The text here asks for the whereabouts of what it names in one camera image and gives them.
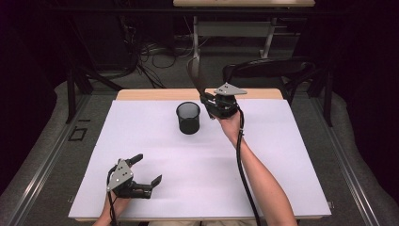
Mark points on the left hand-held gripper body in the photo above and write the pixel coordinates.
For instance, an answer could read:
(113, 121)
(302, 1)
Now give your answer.
(123, 179)

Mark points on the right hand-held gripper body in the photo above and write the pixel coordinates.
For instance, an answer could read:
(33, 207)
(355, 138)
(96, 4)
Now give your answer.
(226, 102)

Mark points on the black kitchen knife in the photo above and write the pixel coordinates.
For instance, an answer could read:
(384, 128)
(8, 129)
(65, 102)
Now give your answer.
(196, 75)

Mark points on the black mesh pen cup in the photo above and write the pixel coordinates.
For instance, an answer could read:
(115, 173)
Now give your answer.
(188, 121)

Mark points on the person's right hand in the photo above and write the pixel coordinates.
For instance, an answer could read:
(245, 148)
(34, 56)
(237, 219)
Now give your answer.
(231, 127)

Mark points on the person's left hand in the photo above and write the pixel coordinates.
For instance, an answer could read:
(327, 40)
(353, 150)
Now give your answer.
(117, 205)

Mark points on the white table mat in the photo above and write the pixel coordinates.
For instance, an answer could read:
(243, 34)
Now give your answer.
(188, 175)

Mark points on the black chair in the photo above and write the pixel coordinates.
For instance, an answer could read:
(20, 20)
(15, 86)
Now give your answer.
(269, 67)

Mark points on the black tape strip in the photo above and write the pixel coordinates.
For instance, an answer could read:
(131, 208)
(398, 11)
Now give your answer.
(84, 120)

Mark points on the desk with white legs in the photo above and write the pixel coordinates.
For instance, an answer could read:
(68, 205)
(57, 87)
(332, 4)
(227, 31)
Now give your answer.
(266, 29)

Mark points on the black metal stand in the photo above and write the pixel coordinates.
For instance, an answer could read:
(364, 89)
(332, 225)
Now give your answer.
(328, 100)
(71, 94)

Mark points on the black metal crossbar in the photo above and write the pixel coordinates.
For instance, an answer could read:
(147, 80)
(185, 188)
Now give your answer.
(125, 10)

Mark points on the metal floor rail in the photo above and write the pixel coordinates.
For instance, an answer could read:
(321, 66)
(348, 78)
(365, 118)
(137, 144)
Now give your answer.
(346, 163)
(49, 162)

